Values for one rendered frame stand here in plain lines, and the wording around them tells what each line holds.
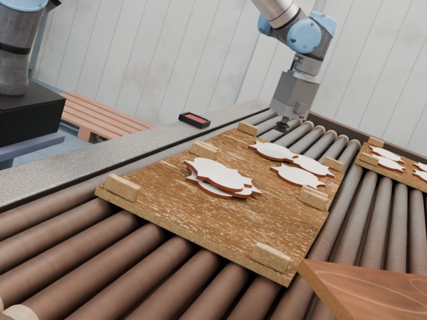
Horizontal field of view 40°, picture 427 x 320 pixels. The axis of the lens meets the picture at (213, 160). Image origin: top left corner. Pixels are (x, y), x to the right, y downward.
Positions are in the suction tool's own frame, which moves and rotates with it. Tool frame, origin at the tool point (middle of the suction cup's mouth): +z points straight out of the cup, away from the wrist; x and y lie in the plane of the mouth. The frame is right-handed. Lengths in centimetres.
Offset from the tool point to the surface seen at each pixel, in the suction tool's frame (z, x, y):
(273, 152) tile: 5.7, -1.8, -1.4
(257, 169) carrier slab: 7.0, -12.6, -14.8
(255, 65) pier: 16, 240, 184
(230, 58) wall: 21, 273, 183
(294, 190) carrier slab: 7.0, -23.6, -12.1
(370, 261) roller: 9, -50, -14
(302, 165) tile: 6.2, -8.0, 4.1
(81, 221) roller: 9, -38, -69
